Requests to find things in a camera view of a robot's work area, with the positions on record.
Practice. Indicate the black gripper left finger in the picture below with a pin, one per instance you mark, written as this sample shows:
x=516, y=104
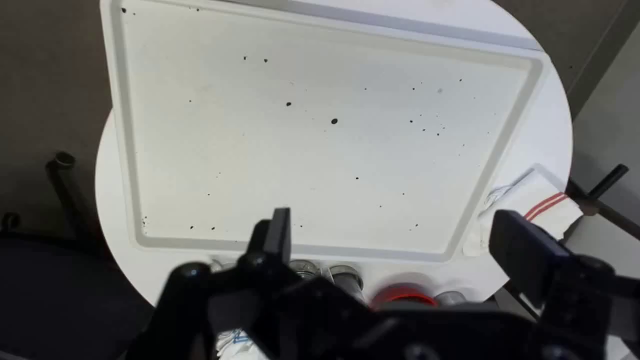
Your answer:
x=278, y=234

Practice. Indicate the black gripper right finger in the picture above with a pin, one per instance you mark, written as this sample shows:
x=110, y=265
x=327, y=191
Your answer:
x=526, y=257

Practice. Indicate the white cloth with red stripes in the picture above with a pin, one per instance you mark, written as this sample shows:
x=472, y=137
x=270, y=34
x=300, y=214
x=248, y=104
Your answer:
x=542, y=200

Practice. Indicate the large white tray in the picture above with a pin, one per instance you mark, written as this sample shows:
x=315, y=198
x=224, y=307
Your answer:
x=300, y=146

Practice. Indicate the clear drinking glass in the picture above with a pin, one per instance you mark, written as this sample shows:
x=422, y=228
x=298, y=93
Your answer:
x=347, y=275

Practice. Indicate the red bowl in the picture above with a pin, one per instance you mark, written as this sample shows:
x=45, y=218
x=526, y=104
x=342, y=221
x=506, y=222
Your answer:
x=400, y=293

